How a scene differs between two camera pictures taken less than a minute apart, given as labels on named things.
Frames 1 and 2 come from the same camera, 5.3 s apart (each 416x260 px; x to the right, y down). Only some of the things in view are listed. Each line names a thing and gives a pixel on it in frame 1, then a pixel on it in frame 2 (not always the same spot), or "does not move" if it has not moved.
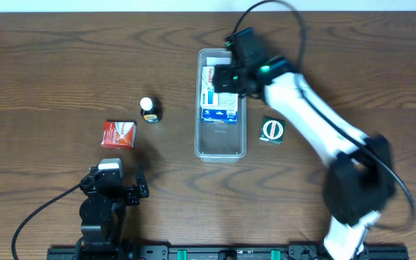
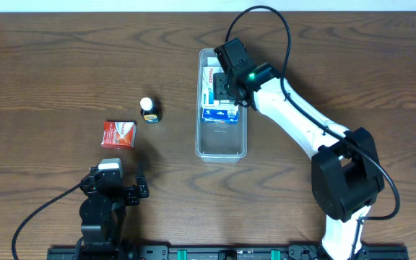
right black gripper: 224,77 to 222,87
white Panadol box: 209,98 does not move
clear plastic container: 220,118 does not move
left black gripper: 128,193 does not move
